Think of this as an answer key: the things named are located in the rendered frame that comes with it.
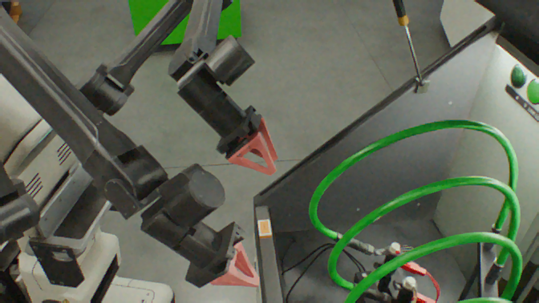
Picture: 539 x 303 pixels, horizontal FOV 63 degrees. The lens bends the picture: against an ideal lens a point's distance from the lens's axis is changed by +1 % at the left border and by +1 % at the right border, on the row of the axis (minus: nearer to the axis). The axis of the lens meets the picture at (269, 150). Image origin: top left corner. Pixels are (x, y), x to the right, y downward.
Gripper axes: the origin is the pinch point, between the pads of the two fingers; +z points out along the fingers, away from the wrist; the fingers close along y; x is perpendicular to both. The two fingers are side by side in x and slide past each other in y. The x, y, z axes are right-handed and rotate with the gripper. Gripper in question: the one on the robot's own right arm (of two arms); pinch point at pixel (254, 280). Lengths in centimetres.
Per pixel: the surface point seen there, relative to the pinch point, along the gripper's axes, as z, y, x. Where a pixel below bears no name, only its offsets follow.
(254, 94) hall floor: 52, -116, 253
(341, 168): 0.6, 17.3, 14.5
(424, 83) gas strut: 17, 28, 51
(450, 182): 10.0, 30.1, 10.2
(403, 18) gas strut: 1, 34, 50
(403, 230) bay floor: 53, -4, 50
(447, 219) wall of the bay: 56, 8, 50
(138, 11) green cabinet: -54, -160, 307
